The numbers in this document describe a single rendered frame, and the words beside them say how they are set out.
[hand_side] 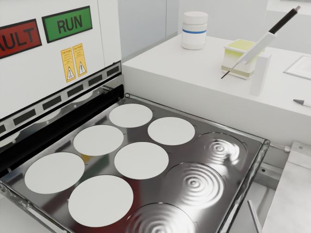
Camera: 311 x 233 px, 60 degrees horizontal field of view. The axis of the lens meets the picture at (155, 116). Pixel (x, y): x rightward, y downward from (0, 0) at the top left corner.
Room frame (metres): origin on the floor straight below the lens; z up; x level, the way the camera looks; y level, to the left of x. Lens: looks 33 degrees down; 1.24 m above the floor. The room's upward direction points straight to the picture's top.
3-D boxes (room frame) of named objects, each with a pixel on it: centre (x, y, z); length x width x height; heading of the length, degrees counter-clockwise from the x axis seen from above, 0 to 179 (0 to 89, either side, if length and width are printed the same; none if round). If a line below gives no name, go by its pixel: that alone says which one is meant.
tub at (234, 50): (0.61, -0.21, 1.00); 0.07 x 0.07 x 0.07; 48
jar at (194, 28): (0.80, -0.11, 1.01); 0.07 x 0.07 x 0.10
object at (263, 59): (0.52, -0.20, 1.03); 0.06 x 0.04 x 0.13; 57
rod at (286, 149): (0.41, -0.25, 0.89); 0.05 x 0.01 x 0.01; 57
